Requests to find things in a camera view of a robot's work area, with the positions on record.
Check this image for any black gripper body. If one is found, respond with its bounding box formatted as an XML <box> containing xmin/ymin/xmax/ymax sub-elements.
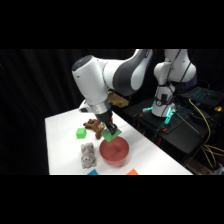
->
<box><xmin>96</xmin><ymin>110</ymin><xmax>115</xmax><ymax>128</ymax></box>

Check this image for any green triangle block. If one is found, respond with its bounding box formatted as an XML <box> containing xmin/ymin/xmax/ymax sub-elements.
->
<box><xmin>100</xmin><ymin>128</ymin><xmax>123</xmax><ymax>144</ymax></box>

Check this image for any pink bowl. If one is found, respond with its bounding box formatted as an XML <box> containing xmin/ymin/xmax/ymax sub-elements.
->
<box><xmin>99</xmin><ymin>136</ymin><xmax>130</xmax><ymax>167</ymax></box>

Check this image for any brown teddy bear plush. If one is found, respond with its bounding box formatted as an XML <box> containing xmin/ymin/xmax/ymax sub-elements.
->
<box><xmin>83</xmin><ymin>118</ymin><xmax>106</xmax><ymax>140</ymax></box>

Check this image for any green cube block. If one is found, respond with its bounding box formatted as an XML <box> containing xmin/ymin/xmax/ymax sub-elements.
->
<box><xmin>75</xmin><ymin>127</ymin><xmax>88</xmax><ymax>140</ymax></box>

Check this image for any grey plush animal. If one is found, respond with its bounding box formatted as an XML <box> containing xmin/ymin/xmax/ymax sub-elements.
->
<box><xmin>80</xmin><ymin>142</ymin><xmax>98</xmax><ymax>169</ymax></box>

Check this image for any blue block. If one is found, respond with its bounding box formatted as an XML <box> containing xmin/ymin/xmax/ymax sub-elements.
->
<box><xmin>87</xmin><ymin>168</ymin><xmax>100</xmax><ymax>176</ymax></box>

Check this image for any orange block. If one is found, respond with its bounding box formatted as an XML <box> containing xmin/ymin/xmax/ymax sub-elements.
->
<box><xmin>126</xmin><ymin>168</ymin><xmax>140</xmax><ymax>176</ymax></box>

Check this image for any black robot stand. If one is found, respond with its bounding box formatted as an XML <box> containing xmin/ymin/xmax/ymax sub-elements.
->
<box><xmin>123</xmin><ymin>96</ymin><xmax>224</xmax><ymax>165</ymax></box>

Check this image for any black curtain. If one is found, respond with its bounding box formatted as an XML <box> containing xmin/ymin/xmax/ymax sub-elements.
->
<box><xmin>0</xmin><ymin>49</ymin><xmax>224</xmax><ymax>176</ymax></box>

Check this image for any black laptop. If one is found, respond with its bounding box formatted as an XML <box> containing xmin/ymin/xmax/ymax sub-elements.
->
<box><xmin>181</xmin><ymin>85</ymin><xmax>224</xmax><ymax>110</ymax></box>

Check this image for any tan wrist camera mount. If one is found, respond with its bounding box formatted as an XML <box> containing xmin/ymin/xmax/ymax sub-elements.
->
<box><xmin>108</xmin><ymin>92</ymin><xmax>130</xmax><ymax>108</ymax></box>

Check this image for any yellow cable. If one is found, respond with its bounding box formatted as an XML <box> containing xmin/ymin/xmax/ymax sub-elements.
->
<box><xmin>188</xmin><ymin>98</ymin><xmax>224</xmax><ymax>169</ymax></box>

